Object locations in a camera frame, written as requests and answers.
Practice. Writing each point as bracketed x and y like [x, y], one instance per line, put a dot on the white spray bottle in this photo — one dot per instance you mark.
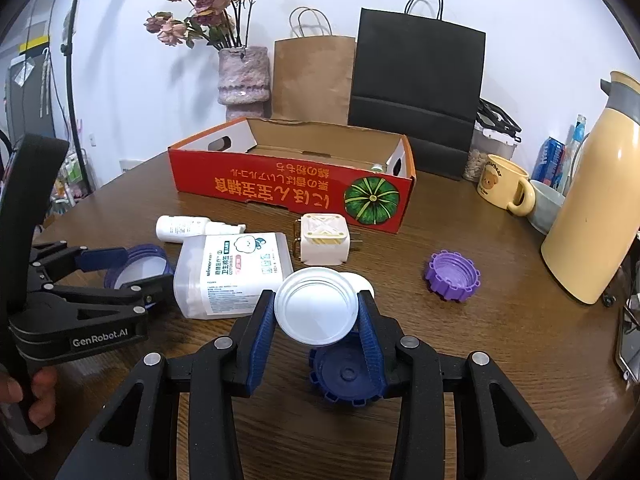
[180, 227]

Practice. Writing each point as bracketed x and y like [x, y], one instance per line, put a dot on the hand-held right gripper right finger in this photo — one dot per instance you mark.
[371, 347]

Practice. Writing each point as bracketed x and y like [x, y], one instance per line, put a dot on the yellow thermos jug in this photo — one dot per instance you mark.
[595, 200]

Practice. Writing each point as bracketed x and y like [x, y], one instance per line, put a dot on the blue drink can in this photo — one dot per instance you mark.
[547, 160]

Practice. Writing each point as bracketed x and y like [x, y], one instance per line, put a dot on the person's left hand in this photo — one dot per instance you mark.
[42, 395]

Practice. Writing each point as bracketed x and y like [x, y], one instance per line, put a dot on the cluttered storage shelf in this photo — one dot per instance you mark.
[70, 185]

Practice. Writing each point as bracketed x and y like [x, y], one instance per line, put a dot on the black light stand pole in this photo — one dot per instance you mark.
[68, 60]

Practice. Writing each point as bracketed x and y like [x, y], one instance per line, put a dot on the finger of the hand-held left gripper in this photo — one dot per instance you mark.
[100, 294]
[100, 259]

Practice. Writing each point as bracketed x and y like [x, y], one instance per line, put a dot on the brown paper bag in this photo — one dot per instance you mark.
[315, 80]

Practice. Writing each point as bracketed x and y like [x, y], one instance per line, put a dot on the dried pink flower bouquet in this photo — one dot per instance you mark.
[210, 0]

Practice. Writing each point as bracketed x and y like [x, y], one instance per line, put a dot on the red cardboard box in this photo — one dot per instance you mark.
[280, 185]

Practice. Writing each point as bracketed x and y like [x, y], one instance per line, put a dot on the clear cotton swab box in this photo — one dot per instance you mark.
[225, 275]

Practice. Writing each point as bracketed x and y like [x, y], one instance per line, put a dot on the black paper bag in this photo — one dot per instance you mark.
[415, 70]

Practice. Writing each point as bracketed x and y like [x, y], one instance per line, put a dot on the clear bottle with blue cap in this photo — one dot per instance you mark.
[575, 135]

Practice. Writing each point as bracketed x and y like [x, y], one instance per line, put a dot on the white flat box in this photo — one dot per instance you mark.
[132, 165]

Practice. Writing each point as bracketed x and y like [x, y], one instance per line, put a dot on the white plug charger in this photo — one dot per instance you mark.
[325, 245]

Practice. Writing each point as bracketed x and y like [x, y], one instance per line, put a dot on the dark door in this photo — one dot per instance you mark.
[30, 95]

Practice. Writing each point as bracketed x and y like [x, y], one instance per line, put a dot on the grey ceramic bowl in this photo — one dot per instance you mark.
[545, 205]

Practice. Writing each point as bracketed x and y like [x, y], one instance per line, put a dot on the white bottle cap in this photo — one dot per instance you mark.
[365, 287]

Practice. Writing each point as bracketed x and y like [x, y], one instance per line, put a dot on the yellow bear mug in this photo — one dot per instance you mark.
[500, 182]

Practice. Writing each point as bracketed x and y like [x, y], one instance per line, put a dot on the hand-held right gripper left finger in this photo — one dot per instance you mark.
[260, 342]

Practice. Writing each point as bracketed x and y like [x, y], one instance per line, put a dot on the blue lid with white liner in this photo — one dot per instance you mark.
[142, 267]

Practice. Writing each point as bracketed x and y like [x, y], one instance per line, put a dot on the clip-lid storage jar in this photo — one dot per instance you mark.
[475, 165]

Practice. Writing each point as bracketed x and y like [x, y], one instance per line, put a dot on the pink marbled vase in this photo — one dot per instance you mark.
[245, 75]

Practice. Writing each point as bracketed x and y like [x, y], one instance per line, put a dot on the white jar with navy lid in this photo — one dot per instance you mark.
[315, 305]

